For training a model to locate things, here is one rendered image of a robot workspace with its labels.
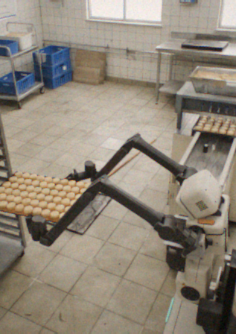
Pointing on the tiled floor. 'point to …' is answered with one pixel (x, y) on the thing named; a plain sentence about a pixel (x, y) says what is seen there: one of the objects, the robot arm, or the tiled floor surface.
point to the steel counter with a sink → (173, 46)
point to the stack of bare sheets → (88, 215)
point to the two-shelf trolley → (14, 69)
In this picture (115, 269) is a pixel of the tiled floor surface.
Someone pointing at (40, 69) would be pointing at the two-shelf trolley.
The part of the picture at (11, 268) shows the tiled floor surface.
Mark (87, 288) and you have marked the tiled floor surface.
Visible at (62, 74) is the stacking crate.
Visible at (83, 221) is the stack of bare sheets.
